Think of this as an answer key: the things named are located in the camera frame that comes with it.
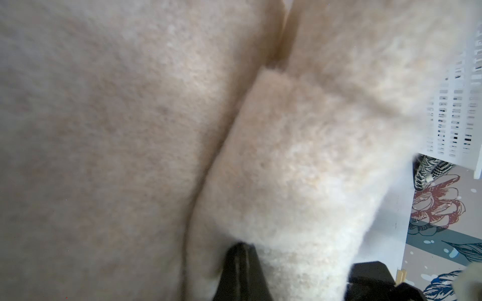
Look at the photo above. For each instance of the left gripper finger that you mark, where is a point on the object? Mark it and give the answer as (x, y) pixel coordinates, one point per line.
(242, 278)

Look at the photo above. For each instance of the black white patterned scarf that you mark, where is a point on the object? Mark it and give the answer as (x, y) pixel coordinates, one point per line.
(427, 169)

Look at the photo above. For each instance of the white plastic basket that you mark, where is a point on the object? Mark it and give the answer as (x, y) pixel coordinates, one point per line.
(453, 114)

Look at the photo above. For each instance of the beige knitted scarf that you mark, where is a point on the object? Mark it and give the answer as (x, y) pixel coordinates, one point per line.
(140, 140)

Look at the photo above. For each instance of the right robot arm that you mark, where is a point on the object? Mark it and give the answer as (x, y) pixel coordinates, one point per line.
(372, 281)

